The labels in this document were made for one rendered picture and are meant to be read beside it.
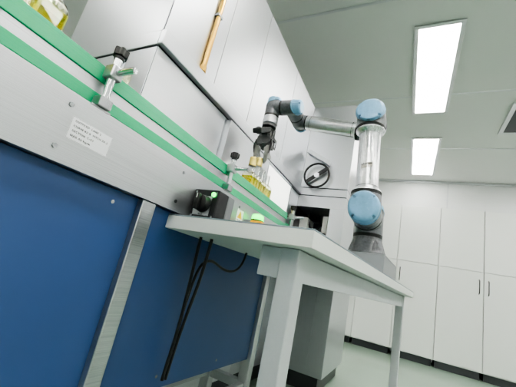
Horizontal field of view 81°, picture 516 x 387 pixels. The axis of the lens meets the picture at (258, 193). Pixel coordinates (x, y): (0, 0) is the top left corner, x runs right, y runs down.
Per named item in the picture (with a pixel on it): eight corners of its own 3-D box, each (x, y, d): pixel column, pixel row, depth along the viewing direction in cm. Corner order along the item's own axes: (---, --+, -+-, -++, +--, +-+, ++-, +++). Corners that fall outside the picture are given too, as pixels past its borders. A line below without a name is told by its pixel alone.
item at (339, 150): (318, 226, 300) (332, 144, 323) (357, 230, 282) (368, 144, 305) (296, 205, 240) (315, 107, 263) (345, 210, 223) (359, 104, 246)
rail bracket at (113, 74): (104, 116, 58) (126, 58, 61) (130, 114, 54) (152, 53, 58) (84, 104, 54) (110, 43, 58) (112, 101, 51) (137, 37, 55)
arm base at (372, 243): (388, 264, 125) (390, 240, 128) (381, 257, 113) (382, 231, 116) (352, 260, 133) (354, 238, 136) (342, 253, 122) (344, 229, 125)
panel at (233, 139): (279, 230, 212) (288, 185, 221) (283, 230, 211) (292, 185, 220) (208, 186, 136) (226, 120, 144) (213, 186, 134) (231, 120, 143)
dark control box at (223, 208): (204, 226, 85) (212, 197, 87) (228, 229, 82) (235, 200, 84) (186, 218, 78) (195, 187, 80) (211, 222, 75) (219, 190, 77)
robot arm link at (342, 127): (391, 130, 144) (299, 117, 169) (390, 117, 134) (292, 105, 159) (383, 151, 142) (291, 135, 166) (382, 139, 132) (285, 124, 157)
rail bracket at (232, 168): (225, 193, 97) (235, 155, 100) (245, 195, 94) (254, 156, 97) (219, 189, 94) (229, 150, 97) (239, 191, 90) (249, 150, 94)
